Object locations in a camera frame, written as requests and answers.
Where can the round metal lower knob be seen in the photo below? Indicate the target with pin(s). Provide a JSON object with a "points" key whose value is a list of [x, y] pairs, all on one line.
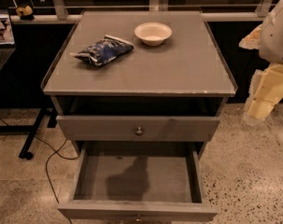
{"points": [[138, 219]]}

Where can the grey wooden drawer cabinet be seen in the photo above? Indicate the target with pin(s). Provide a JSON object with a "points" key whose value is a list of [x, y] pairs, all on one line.
{"points": [[185, 76]]}

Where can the grey upper drawer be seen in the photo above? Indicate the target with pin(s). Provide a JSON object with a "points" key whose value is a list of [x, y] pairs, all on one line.
{"points": [[122, 128]]}

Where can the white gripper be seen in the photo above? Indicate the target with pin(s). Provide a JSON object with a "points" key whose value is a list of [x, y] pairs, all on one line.
{"points": [[275, 39]]}

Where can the blue chip bag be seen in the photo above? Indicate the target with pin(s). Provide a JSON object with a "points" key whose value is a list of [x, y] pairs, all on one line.
{"points": [[104, 51]]}

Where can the open laptop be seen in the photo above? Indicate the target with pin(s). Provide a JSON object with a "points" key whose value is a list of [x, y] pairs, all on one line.
{"points": [[7, 41]]}

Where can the white horizontal rail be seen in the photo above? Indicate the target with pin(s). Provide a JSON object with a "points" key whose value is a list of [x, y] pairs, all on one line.
{"points": [[214, 17]]}

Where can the white paper bowl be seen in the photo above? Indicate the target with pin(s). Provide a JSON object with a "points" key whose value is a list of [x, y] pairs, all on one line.
{"points": [[152, 33]]}

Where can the black desk leg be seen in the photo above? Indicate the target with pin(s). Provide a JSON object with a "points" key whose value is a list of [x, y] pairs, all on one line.
{"points": [[25, 153]]}

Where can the grey open middle drawer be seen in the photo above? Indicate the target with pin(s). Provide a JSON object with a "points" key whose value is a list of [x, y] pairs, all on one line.
{"points": [[156, 180]]}

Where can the round metal upper knob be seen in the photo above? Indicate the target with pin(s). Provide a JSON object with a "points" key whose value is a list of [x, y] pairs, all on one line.
{"points": [[138, 131]]}

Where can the round metal knob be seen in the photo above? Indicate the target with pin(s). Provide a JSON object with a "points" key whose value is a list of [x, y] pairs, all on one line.
{"points": [[138, 131], [138, 219]]}

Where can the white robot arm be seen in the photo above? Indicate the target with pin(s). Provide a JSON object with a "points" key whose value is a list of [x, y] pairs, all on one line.
{"points": [[266, 87]]}

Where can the yellow black small object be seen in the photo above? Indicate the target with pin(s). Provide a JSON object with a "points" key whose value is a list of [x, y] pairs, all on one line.
{"points": [[25, 12]]}

